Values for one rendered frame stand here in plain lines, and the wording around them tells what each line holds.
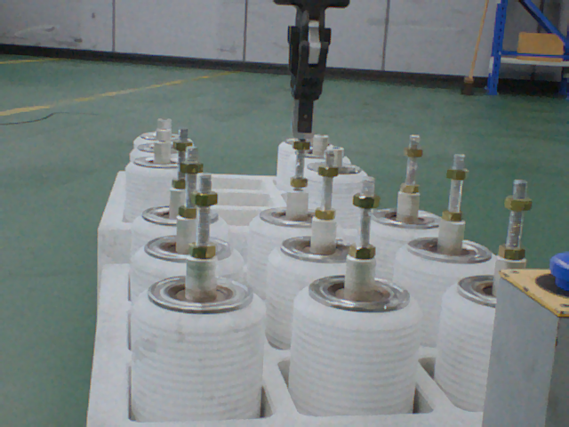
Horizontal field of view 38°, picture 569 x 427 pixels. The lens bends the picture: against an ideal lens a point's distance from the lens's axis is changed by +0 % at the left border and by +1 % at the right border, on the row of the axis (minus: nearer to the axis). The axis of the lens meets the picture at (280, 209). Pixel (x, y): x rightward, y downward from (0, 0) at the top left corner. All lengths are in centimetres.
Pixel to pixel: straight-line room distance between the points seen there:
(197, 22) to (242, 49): 45
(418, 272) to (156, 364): 26
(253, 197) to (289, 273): 62
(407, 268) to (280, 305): 12
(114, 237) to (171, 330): 51
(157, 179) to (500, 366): 67
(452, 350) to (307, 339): 12
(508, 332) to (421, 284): 25
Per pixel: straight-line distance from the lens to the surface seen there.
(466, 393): 65
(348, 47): 706
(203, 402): 58
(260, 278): 82
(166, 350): 57
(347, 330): 58
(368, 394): 60
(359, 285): 61
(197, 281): 58
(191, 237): 70
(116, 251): 107
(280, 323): 71
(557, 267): 47
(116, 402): 60
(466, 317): 63
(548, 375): 45
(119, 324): 74
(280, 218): 84
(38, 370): 110
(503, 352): 49
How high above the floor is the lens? 45
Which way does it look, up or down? 13 degrees down
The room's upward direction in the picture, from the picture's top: 3 degrees clockwise
